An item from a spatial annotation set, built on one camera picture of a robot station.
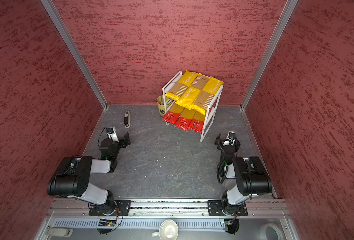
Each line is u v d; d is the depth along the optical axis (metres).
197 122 0.88
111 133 0.79
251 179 0.45
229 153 0.68
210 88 0.81
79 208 0.76
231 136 0.76
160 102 1.09
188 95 0.77
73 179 0.45
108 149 0.70
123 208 0.74
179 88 0.81
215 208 0.74
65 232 0.64
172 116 0.90
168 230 0.68
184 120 0.88
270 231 0.68
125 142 0.86
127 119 1.07
